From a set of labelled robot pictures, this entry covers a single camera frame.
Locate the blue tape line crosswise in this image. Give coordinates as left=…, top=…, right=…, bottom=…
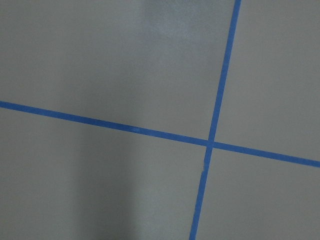
left=0, top=101, right=320, bottom=168

